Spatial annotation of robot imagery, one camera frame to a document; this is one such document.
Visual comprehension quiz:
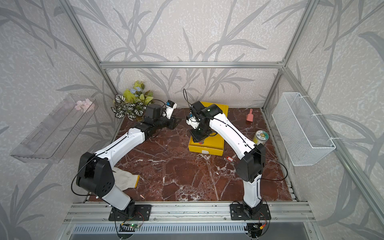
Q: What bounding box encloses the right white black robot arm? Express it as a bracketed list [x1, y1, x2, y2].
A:
[186, 102, 266, 212]

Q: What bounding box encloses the white wire basket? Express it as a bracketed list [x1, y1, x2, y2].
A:
[272, 92, 336, 167]

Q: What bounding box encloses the white work glove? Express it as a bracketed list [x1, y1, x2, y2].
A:
[112, 167, 140, 191]

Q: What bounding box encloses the pink plastic scoop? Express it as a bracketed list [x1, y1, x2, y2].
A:
[246, 109, 254, 123]

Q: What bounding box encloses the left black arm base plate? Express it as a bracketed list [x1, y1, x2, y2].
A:
[109, 204, 152, 222]

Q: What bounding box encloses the aluminium front rail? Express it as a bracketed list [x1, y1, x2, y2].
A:
[64, 202, 316, 224]

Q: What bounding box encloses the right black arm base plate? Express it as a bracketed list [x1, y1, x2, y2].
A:
[230, 202, 271, 221]

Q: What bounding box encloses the aluminium frame crossbar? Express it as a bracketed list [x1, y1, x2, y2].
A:
[100, 62, 283, 69]

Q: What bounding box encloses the clear acrylic wall shelf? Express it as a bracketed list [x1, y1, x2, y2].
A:
[10, 94, 99, 164]

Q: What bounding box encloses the artificial potted plant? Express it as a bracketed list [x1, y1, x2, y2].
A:
[111, 81, 154, 121]

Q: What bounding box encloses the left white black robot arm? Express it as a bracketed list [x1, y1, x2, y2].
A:
[73, 117, 182, 216]

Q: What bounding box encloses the yellow drawer cabinet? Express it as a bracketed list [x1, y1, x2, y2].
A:
[192, 101, 229, 124]

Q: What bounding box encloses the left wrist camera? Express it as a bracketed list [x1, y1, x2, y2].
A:
[163, 100, 177, 119]

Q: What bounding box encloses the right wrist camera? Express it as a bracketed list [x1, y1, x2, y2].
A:
[186, 114, 200, 129]

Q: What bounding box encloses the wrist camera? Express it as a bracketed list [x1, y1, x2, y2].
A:
[163, 100, 177, 119]
[186, 114, 200, 129]

